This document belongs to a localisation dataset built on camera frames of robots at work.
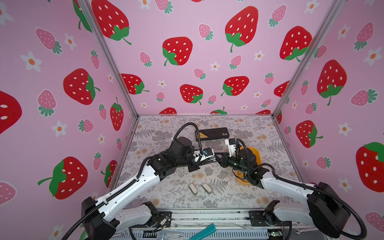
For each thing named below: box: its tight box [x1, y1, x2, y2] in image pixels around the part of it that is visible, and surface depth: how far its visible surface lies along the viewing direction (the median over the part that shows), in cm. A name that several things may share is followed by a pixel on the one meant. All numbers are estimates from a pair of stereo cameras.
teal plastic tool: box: [189, 223, 217, 240], surface depth 72 cm
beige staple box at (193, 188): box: [188, 182, 198, 196], surface depth 83 cm
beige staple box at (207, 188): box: [201, 183, 212, 194], surface depth 83 cm
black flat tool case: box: [195, 127, 230, 142], surface depth 109 cm
